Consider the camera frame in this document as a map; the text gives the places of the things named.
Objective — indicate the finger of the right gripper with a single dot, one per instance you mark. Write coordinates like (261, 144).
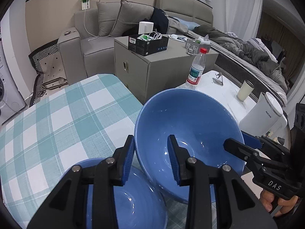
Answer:
(248, 155)
(251, 141)

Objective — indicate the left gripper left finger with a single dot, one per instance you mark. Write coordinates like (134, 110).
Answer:
(66, 205)

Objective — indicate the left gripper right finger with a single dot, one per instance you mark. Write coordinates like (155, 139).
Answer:
(236, 205)

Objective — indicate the person's right hand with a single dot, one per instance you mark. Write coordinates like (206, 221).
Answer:
(269, 202)

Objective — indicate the white humidifier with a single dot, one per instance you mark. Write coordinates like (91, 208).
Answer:
(265, 117)

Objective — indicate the beige cup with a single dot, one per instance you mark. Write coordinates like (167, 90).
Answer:
(245, 90)

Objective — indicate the metal phone stand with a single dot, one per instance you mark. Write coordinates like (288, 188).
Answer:
(218, 79)

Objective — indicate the grey blanket on bed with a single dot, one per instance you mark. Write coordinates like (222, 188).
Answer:
(247, 52)

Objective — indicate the teal checked tablecloth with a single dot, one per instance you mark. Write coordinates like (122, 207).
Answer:
(86, 120)

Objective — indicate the plastic water bottle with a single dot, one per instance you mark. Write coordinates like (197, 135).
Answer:
(197, 69)

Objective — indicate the grey bedside cabinet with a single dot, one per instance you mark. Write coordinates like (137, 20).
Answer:
(145, 76)

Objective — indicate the white washing machine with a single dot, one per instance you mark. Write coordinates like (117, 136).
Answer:
(12, 101)

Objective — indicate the black storage box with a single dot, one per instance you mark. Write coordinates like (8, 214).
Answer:
(145, 48)

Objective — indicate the folded patterned chair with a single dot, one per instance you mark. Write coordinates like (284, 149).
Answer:
(47, 62)

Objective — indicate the white box on cabinet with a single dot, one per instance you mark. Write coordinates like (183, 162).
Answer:
(145, 27)

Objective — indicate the grey sofa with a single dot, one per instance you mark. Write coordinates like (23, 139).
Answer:
(85, 54)

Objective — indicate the grey cushion right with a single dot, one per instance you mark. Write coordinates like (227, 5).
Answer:
(129, 16)

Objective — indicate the grey cushion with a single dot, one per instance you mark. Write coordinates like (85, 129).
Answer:
(129, 16)
(107, 15)

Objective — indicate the grey cushion left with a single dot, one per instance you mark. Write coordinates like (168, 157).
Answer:
(107, 15)

